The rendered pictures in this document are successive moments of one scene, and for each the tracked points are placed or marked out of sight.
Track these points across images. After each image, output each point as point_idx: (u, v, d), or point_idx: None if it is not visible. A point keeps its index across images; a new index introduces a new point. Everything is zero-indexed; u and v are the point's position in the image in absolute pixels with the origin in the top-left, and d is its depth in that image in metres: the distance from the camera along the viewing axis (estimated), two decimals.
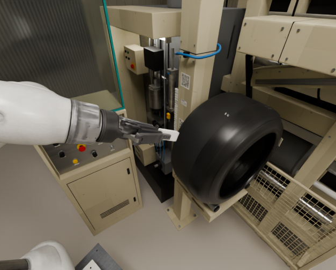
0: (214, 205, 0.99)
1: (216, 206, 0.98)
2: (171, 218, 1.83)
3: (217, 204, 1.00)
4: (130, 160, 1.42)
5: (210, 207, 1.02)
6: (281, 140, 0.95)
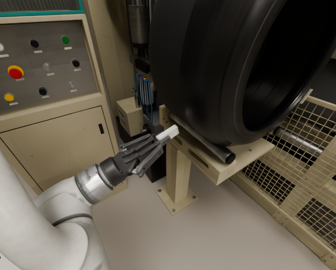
0: (231, 151, 0.59)
1: None
2: (164, 201, 1.42)
3: None
4: (103, 111, 1.01)
5: (219, 153, 0.58)
6: (308, 92, 0.64)
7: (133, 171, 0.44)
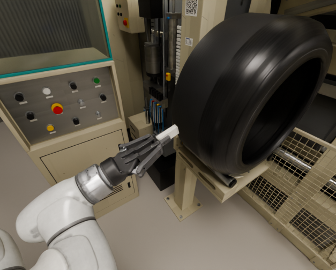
0: (226, 184, 0.75)
1: (228, 184, 0.74)
2: (172, 208, 1.58)
3: (229, 181, 0.73)
4: (122, 133, 1.17)
5: None
6: (240, 175, 0.73)
7: (133, 171, 0.44)
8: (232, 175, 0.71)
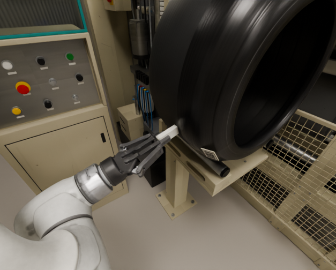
0: (221, 167, 0.61)
1: (225, 167, 0.61)
2: (163, 205, 1.46)
3: (226, 165, 0.62)
4: (105, 121, 1.05)
5: (215, 171, 0.65)
6: (216, 157, 0.49)
7: (133, 171, 0.44)
8: (207, 149, 0.47)
